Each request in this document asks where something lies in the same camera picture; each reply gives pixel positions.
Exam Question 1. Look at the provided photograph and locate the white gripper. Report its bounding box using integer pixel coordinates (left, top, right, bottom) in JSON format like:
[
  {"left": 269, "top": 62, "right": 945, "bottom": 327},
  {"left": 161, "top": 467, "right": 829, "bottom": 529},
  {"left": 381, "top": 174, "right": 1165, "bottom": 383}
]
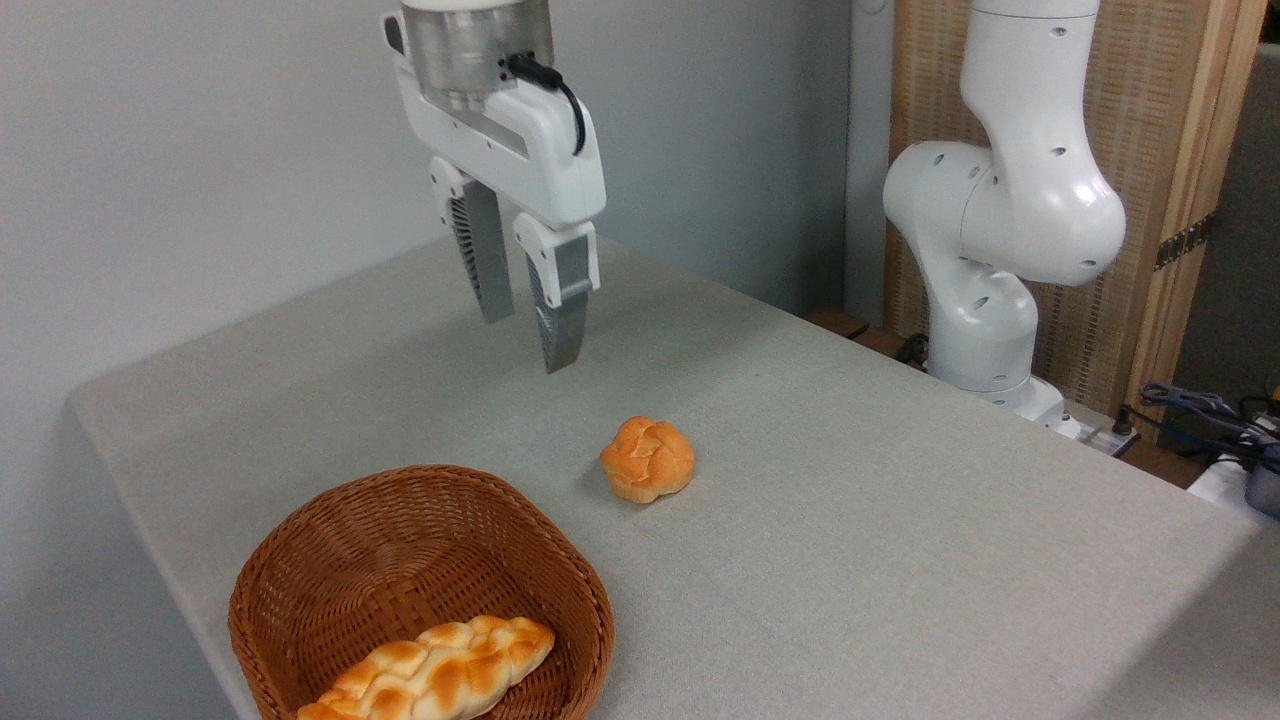
[{"left": 394, "top": 40, "right": 608, "bottom": 375}]

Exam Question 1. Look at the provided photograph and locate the round knotted bread roll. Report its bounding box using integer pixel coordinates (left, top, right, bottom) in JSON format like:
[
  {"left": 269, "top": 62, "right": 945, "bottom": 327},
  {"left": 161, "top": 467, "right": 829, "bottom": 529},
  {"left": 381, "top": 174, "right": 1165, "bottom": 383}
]
[{"left": 599, "top": 415, "right": 697, "bottom": 505}]

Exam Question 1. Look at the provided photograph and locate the long braided bread loaf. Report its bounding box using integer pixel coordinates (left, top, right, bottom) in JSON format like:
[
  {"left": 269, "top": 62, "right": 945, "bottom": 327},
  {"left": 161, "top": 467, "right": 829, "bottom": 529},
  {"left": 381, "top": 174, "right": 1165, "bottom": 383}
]
[{"left": 296, "top": 614, "right": 557, "bottom": 720}]

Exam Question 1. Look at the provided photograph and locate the brown wicker basket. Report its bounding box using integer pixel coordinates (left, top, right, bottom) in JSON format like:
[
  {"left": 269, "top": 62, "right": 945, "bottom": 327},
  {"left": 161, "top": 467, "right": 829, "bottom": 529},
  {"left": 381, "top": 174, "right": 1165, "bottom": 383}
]
[{"left": 228, "top": 464, "right": 615, "bottom": 720}]

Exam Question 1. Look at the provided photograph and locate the brown wooden foot block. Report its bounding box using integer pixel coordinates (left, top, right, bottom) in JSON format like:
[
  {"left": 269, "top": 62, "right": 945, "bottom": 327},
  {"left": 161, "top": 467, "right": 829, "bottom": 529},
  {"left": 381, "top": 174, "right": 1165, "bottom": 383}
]
[{"left": 806, "top": 307, "right": 871, "bottom": 341}]

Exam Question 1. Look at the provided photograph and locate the metal screen hinge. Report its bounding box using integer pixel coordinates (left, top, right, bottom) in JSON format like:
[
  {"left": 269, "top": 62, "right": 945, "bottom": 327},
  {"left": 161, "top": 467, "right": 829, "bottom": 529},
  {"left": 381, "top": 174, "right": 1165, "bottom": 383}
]
[{"left": 1154, "top": 211, "right": 1217, "bottom": 272}]

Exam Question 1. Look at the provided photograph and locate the white cloth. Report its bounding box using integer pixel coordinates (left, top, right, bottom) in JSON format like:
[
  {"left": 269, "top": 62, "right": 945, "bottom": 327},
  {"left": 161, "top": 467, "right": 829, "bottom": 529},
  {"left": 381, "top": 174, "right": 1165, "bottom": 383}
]
[{"left": 1186, "top": 454, "right": 1251, "bottom": 513}]

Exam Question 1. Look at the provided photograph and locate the grey blue plastic container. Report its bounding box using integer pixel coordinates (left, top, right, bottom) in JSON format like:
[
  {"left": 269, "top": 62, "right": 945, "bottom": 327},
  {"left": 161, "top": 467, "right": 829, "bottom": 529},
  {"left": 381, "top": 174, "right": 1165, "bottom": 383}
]
[{"left": 1244, "top": 454, "right": 1280, "bottom": 521}]

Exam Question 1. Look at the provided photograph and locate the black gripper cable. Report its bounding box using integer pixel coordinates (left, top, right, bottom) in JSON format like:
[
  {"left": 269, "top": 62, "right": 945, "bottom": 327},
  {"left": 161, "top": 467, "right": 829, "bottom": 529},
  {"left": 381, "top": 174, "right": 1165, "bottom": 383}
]
[{"left": 506, "top": 52, "right": 589, "bottom": 158}]

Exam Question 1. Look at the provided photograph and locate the blue grey cable bundle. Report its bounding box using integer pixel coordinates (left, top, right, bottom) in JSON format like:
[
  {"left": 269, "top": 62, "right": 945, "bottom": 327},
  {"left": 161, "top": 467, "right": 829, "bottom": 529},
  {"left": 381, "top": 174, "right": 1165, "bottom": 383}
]
[{"left": 1118, "top": 381, "right": 1280, "bottom": 463}]

